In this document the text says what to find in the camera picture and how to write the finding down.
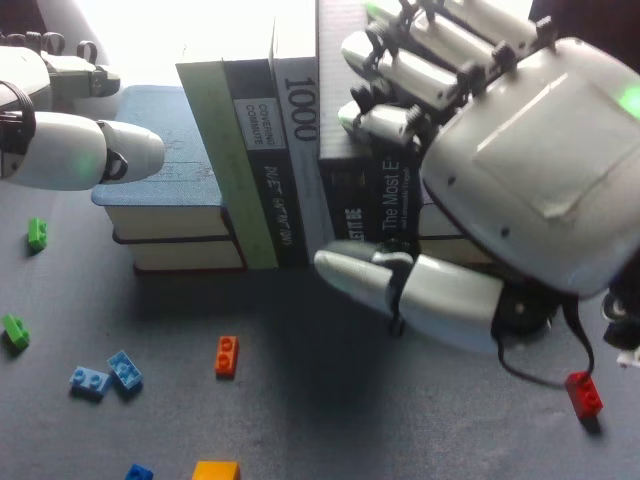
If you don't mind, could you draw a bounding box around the green toy brick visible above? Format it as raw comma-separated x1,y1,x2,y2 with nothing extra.
1,313,32,351
26,216,50,254

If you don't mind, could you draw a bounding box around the thin black cable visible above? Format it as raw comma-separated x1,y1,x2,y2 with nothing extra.
492,299,597,390

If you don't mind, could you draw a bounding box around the red toy brick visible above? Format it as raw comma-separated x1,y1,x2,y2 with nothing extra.
564,370,605,420

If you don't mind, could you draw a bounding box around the black Let It Be book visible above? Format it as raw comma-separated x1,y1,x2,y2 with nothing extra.
315,0,381,266

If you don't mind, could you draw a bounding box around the green spine book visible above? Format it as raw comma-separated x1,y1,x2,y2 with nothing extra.
174,44,280,271

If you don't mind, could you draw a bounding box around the grey table cloth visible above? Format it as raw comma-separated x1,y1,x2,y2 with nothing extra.
0,192,640,480

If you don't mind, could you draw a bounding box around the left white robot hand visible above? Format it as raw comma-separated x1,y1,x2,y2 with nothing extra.
0,32,166,192

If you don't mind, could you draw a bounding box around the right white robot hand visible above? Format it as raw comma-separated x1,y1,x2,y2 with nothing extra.
313,0,640,356

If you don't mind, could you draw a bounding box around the black Covering Commute book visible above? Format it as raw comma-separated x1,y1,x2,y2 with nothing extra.
222,29,309,267

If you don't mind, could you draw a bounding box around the orange toy brick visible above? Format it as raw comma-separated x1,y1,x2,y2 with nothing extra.
213,335,241,380

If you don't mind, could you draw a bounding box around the light blue toy brick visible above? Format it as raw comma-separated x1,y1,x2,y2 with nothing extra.
67,365,112,401
106,349,145,396

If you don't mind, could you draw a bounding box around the white 1000 book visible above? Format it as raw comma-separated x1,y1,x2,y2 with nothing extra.
268,17,332,266

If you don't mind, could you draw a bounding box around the dark blue cover book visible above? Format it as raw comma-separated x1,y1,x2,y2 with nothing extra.
418,192,471,239

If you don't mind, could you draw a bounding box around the blue cloth cover book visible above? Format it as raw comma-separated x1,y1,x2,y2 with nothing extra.
91,84,235,240

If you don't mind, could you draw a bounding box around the black The Most Excellent book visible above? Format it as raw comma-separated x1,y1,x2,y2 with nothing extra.
372,149,425,251

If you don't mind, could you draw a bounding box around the yellow toy brick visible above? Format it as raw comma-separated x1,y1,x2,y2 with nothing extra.
192,460,242,480

